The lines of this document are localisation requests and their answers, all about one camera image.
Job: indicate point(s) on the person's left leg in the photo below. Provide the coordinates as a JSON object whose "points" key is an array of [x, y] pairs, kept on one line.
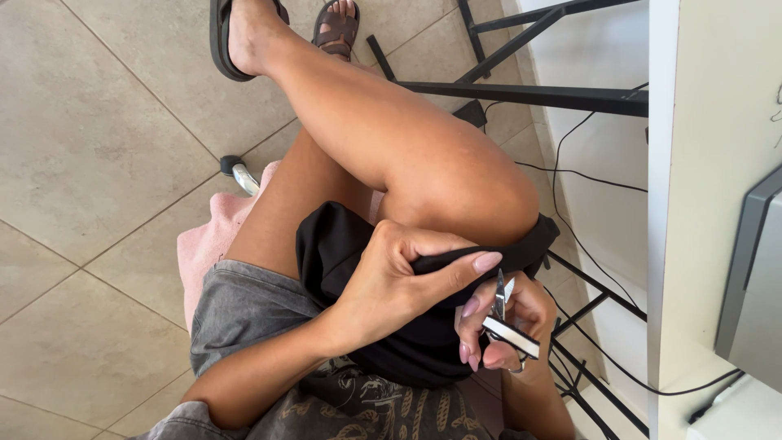
{"points": [[293, 208]]}

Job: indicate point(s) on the person's leg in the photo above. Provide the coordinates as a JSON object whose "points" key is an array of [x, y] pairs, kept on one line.
{"points": [[391, 122], [293, 208]]}

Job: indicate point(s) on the black fabric garment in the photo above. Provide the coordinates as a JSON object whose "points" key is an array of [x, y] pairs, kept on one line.
{"points": [[342, 256]]}

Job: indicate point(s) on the black metal table frame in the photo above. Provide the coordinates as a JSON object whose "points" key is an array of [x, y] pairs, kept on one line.
{"points": [[550, 95]]}

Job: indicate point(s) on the person's right fingers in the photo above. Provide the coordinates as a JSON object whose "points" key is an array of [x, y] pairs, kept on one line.
{"points": [[470, 324]]}

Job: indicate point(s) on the person's right leg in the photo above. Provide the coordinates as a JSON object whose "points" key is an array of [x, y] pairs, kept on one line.
{"points": [[391, 122]]}

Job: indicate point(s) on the person's right hand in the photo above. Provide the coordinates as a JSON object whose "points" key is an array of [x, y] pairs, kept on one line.
{"points": [[537, 318]]}

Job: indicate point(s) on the black and white strip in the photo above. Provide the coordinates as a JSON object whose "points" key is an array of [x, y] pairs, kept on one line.
{"points": [[510, 336]]}

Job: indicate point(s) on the person's left hand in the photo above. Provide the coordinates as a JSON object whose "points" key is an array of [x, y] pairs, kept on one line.
{"points": [[379, 293]]}

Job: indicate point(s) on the small silver scissors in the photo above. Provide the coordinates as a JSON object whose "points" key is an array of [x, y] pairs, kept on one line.
{"points": [[500, 299]]}

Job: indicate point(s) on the grey plastic machine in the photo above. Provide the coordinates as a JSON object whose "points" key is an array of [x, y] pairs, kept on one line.
{"points": [[757, 293]]}

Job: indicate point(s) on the white desk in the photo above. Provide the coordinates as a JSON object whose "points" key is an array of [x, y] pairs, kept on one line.
{"points": [[696, 183]]}

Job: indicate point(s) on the dark loose thread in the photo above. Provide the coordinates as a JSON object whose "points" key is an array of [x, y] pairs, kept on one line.
{"points": [[778, 113]]}

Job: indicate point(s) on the grey printed shirt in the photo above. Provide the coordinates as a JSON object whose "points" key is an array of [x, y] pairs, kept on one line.
{"points": [[366, 409]]}

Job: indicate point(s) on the grey denim shorts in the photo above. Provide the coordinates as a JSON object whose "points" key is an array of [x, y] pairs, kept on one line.
{"points": [[244, 305]]}

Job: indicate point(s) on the white box device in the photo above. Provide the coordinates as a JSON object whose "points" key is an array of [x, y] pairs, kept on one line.
{"points": [[745, 415]]}

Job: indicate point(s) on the black adapter block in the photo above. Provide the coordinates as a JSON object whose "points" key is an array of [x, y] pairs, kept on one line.
{"points": [[470, 114]]}

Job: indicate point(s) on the chrome chair leg with caster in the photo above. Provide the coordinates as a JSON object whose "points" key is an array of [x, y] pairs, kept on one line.
{"points": [[244, 177]]}

